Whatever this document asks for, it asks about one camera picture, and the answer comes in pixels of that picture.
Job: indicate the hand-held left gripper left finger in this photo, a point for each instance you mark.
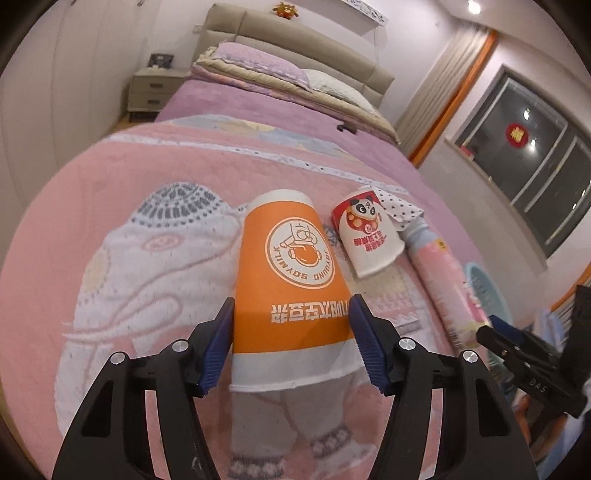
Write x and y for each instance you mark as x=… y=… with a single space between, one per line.
x=217 y=346

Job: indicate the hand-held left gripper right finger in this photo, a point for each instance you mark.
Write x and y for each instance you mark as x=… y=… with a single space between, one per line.
x=364 y=341

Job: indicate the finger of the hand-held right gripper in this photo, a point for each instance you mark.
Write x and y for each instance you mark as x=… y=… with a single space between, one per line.
x=505 y=325
x=494 y=339

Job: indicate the light blue plastic basket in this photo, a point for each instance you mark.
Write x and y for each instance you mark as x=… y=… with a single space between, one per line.
x=485 y=286

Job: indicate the orange paper cup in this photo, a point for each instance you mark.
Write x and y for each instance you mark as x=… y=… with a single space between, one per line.
x=291 y=277

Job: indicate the pastel labelled plastic bottle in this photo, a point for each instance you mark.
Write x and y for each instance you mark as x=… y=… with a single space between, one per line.
x=443 y=286

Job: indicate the red panda paper cup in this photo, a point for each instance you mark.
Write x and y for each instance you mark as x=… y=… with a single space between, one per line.
x=369 y=230

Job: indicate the white polka dot cloth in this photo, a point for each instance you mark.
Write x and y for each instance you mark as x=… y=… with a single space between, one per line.
x=401 y=207

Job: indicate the dark framed window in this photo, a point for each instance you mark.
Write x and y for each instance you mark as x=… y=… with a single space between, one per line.
x=545 y=175

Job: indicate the small red box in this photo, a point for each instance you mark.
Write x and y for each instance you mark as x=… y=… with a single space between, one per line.
x=468 y=153

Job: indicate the pink elephant blanket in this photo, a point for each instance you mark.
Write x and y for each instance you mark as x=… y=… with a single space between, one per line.
x=115 y=194

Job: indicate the red window decoration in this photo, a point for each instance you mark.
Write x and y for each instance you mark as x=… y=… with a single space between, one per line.
x=515 y=134

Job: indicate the small dark object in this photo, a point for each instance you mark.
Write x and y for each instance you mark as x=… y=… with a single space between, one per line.
x=347 y=128

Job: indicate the orange curtain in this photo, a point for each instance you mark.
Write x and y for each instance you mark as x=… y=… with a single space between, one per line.
x=457 y=101

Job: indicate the purple bedspread bed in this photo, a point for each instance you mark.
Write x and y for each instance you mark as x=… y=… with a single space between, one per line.
x=240 y=99

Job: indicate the beige curtain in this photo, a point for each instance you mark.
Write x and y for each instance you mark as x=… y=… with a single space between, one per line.
x=438 y=83

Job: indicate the pale floral pillow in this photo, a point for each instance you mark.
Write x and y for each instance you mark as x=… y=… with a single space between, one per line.
x=337 y=90

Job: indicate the folded beige quilt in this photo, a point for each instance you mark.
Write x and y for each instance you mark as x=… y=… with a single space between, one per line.
x=286 y=92

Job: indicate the grey nightstand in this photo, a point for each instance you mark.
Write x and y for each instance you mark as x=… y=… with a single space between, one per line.
x=154 y=92

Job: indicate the purple pillow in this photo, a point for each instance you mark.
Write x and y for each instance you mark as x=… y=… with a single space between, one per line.
x=258 y=60

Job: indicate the beige upholstered headboard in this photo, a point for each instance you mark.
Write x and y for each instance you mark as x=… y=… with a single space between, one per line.
x=300 y=41

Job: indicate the white wardrobe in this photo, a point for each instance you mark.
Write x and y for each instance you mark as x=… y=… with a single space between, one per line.
x=69 y=69

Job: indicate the round ceiling light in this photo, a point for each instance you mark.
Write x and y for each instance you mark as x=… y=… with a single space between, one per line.
x=473 y=6

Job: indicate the orange plush toy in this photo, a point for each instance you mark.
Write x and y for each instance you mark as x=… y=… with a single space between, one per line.
x=285 y=10

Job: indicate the small picture frame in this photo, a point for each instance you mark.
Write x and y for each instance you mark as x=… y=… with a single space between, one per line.
x=160 y=60

